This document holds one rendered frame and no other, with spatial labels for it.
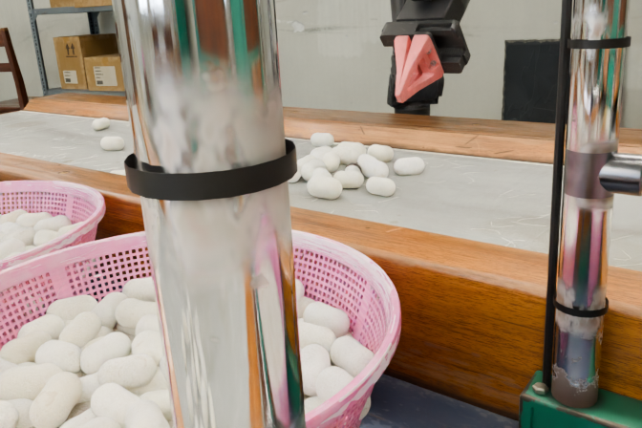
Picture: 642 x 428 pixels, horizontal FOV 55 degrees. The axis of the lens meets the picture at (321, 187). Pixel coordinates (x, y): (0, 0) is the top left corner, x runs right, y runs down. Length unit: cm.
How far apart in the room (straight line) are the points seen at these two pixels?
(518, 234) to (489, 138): 27
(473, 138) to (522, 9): 191
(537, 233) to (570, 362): 19
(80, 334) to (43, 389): 6
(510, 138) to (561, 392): 44
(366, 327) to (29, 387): 19
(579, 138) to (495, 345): 15
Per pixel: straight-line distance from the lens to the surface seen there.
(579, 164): 31
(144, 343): 38
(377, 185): 60
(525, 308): 38
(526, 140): 75
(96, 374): 38
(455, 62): 79
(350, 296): 40
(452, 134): 78
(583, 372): 35
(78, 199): 64
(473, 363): 41
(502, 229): 52
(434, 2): 81
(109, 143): 93
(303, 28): 308
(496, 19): 269
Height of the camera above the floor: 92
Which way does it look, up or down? 16 degrees down
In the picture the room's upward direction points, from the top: 3 degrees counter-clockwise
